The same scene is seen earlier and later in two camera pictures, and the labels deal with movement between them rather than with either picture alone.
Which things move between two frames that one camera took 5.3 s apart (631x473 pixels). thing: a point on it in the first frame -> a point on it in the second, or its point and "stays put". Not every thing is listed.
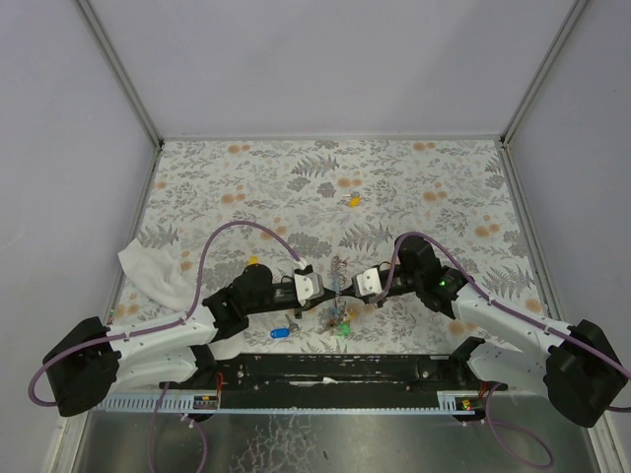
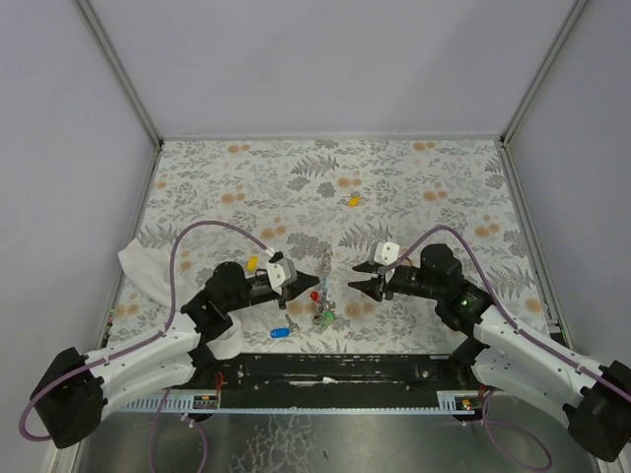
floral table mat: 212,208 stays put
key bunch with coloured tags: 335,294 -> 326,309
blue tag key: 284,332 stays put
